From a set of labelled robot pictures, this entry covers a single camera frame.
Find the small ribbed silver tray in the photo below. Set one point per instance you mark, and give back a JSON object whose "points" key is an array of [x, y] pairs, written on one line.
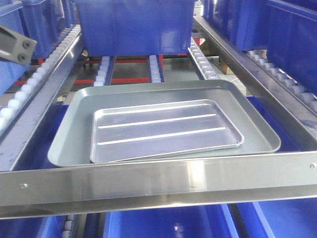
{"points": [[157, 130]]}

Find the large grey metal tray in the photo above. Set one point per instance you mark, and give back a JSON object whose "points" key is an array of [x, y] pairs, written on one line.
{"points": [[72, 143]]}

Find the blue plastic crate on shelf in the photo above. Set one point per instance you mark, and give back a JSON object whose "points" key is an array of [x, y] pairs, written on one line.
{"points": [[136, 27]]}

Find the blue bin lower shelf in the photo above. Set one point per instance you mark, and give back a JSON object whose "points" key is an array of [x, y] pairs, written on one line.
{"points": [[210, 221]]}

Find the white roller track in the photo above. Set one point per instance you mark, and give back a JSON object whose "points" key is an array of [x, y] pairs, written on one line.
{"points": [[104, 74], [155, 72], [201, 64]]}

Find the red metal frame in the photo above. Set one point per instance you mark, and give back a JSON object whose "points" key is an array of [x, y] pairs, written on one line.
{"points": [[122, 73]]}

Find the steel front shelf rail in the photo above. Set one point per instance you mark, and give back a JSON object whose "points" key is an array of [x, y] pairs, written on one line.
{"points": [[157, 184]]}

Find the grey bracket with screws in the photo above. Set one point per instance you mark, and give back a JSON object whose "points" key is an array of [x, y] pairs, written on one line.
{"points": [[15, 47]]}

